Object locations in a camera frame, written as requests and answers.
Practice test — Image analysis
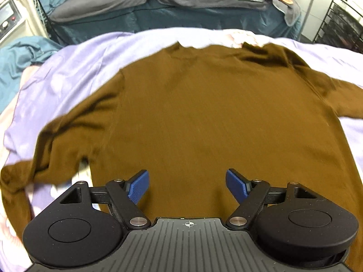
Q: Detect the blue quilt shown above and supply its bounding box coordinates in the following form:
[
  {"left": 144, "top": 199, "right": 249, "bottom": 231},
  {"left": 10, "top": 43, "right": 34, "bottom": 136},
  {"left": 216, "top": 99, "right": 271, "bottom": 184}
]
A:
[{"left": 1, "top": 0, "right": 71, "bottom": 110}]

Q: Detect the brown knit sweater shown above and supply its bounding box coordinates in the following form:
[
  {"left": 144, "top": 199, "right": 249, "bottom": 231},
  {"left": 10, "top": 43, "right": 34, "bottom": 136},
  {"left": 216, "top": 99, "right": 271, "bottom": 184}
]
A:
[{"left": 1, "top": 44, "right": 362, "bottom": 271}]

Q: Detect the beige appliance with knobs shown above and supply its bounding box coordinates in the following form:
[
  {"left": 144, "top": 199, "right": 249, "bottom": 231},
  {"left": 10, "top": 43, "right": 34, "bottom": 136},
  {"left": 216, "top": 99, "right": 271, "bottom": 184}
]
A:
[{"left": 1, "top": 0, "right": 48, "bottom": 47}]

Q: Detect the dark teal bed skirt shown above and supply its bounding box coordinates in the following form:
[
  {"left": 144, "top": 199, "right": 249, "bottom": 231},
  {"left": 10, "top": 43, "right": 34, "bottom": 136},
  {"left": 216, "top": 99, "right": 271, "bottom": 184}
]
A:
[{"left": 50, "top": 0, "right": 302, "bottom": 44}]

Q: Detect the lavender floral bed sheet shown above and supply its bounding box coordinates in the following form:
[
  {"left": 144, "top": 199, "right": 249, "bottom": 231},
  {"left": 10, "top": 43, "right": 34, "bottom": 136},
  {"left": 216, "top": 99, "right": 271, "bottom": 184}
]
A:
[{"left": 0, "top": 26, "right": 363, "bottom": 272}]

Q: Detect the black wire rack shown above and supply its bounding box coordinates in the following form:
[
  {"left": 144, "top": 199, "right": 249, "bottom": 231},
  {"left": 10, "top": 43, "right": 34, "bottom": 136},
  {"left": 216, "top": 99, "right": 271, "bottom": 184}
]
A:
[{"left": 313, "top": 0, "right": 363, "bottom": 53}]

